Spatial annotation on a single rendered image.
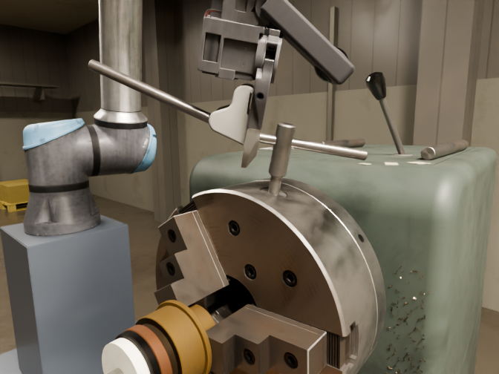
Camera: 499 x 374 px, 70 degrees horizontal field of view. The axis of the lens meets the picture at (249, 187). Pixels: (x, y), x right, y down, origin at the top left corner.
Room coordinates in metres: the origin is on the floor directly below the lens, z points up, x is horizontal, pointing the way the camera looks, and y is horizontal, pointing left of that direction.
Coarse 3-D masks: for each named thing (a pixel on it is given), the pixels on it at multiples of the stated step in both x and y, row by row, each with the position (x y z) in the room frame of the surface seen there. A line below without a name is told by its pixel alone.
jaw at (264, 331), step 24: (240, 312) 0.38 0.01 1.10; (264, 312) 0.38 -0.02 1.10; (216, 336) 0.33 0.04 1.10; (240, 336) 0.33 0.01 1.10; (264, 336) 0.33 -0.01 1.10; (288, 336) 0.33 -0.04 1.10; (312, 336) 0.33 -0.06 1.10; (336, 336) 0.33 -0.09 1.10; (216, 360) 0.33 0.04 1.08; (240, 360) 0.33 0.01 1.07; (264, 360) 0.33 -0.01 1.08; (288, 360) 0.32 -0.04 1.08; (312, 360) 0.31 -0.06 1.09; (336, 360) 0.33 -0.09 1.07
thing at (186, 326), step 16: (160, 304) 0.37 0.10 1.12; (176, 304) 0.35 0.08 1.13; (192, 304) 0.38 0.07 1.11; (144, 320) 0.34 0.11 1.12; (160, 320) 0.33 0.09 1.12; (176, 320) 0.33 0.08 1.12; (192, 320) 0.34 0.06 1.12; (208, 320) 0.36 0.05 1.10; (128, 336) 0.31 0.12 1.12; (144, 336) 0.31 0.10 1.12; (160, 336) 0.32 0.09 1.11; (176, 336) 0.32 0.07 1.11; (192, 336) 0.33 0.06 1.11; (144, 352) 0.30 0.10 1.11; (160, 352) 0.30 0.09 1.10; (176, 352) 0.31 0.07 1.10; (192, 352) 0.32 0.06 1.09; (208, 352) 0.33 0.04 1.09; (160, 368) 0.29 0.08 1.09; (176, 368) 0.31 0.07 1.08; (192, 368) 0.31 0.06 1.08; (208, 368) 0.33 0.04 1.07
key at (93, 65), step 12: (96, 72) 0.42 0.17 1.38; (108, 72) 0.42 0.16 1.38; (120, 72) 0.42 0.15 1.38; (132, 84) 0.42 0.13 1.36; (144, 84) 0.42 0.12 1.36; (156, 96) 0.42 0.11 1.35; (168, 96) 0.42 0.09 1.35; (180, 108) 0.42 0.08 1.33; (192, 108) 0.42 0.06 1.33; (204, 120) 0.42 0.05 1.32; (300, 144) 0.42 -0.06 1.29; (312, 144) 0.42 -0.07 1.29; (324, 144) 0.42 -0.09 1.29; (348, 156) 0.42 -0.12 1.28; (360, 156) 0.42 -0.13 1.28
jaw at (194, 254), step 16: (192, 208) 0.46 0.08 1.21; (176, 224) 0.42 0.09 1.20; (192, 224) 0.44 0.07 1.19; (176, 240) 0.42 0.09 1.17; (192, 240) 0.42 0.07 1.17; (208, 240) 0.44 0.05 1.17; (176, 256) 0.39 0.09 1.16; (192, 256) 0.41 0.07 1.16; (208, 256) 0.42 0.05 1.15; (176, 272) 0.39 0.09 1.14; (192, 272) 0.40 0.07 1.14; (208, 272) 0.41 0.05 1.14; (224, 272) 0.43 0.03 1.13; (176, 288) 0.37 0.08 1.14; (192, 288) 0.38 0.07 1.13; (208, 288) 0.40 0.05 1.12
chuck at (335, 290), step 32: (224, 192) 0.42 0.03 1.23; (256, 192) 0.42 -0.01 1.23; (288, 192) 0.44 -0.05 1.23; (224, 224) 0.43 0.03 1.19; (256, 224) 0.39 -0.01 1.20; (288, 224) 0.37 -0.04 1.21; (320, 224) 0.40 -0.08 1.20; (160, 256) 0.51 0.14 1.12; (224, 256) 0.43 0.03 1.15; (256, 256) 0.39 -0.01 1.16; (288, 256) 0.37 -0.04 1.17; (320, 256) 0.35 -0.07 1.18; (352, 256) 0.39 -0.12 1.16; (160, 288) 0.51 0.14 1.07; (224, 288) 0.48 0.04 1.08; (256, 288) 0.39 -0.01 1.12; (288, 288) 0.37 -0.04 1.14; (320, 288) 0.34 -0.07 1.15; (352, 288) 0.36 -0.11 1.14; (320, 320) 0.34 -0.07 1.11; (352, 320) 0.34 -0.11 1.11; (352, 352) 0.35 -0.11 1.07
